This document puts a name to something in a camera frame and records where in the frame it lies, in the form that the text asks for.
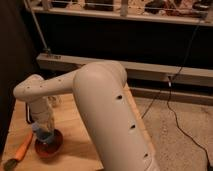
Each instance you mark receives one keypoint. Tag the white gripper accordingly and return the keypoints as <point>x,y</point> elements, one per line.
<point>42,114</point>

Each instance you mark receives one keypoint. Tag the blue ceramic cup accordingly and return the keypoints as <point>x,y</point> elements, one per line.
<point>42,135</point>

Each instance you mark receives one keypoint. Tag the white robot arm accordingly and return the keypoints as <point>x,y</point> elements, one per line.
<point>98,90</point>

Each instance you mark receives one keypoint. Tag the red ceramic bowl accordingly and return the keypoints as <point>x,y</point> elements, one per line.
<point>48,150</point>

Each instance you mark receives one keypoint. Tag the black and white striped object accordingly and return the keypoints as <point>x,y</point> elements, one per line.
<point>27,115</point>

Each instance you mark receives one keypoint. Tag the clear plastic bottle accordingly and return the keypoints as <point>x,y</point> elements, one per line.
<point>55,101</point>

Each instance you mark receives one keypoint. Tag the metal rod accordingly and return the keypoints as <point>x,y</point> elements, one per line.
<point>46,49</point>

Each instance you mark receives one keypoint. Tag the wooden shelf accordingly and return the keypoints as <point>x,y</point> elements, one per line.
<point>122,11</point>

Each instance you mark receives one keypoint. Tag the orange handled brush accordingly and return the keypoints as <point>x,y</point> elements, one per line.
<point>20,153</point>

